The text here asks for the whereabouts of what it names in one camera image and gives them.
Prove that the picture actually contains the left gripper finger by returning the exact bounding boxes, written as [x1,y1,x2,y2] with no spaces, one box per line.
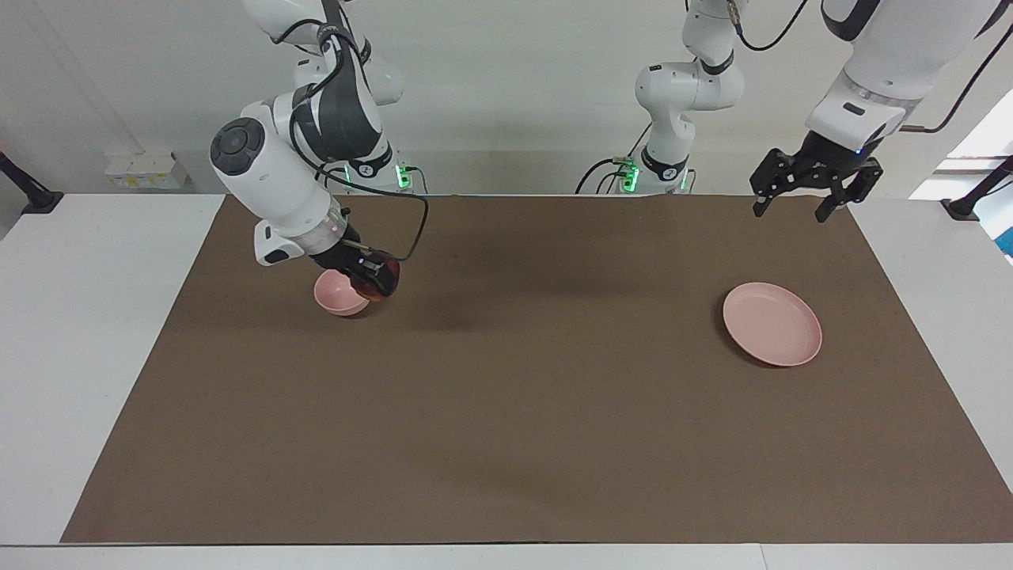
[814,158,885,224]
[749,148,802,219]

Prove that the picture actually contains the dark red apple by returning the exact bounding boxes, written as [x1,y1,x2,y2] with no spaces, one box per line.
[356,264,402,304]

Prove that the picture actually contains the pink bowl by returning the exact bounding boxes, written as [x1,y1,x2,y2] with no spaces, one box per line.
[313,269,373,318]

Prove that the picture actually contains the pink plate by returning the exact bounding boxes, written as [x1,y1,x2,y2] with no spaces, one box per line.
[722,282,824,368]

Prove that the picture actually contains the black clamp stand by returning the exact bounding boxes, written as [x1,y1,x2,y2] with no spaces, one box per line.
[0,150,65,215]
[940,154,1013,222]

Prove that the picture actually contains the brown table mat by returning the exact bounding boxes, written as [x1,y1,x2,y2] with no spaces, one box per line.
[61,194,1013,545]

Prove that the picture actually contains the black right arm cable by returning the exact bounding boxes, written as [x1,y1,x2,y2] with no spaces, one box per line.
[288,0,431,263]

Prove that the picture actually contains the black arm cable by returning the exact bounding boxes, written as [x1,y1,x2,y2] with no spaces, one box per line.
[288,0,431,263]
[728,0,1013,135]

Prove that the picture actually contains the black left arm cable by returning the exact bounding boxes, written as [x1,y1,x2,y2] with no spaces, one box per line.
[728,0,1013,135]

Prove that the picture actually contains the white wall socket box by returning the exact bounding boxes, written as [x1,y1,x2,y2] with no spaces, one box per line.
[105,150,192,191]

